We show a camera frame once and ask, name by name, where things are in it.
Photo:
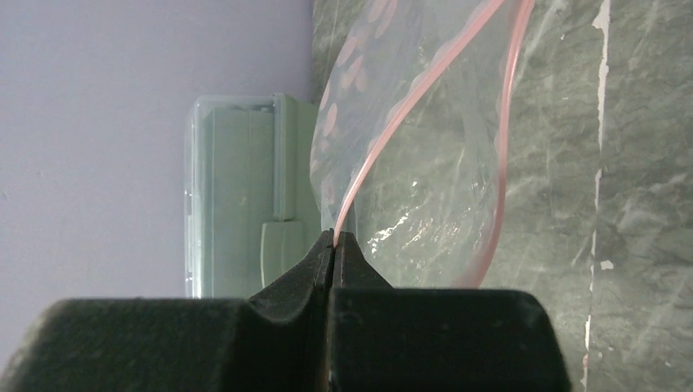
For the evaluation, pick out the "clear plastic storage bin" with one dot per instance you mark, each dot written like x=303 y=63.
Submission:
x=250 y=213

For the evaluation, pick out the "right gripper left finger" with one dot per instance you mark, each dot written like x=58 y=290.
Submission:
x=271 y=341

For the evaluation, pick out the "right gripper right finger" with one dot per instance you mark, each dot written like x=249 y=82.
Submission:
x=384 y=338

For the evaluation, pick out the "clear zip top bag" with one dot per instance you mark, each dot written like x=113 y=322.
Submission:
x=409 y=151

